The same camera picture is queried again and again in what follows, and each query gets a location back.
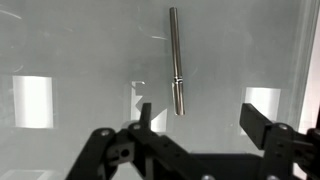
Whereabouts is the black pen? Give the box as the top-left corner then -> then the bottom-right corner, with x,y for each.
168,6 -> 186,117

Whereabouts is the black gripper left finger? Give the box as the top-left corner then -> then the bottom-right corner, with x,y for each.
64,102 -> 201,180

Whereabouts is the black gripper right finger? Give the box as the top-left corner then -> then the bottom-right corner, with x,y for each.
239,102 -> 320,180

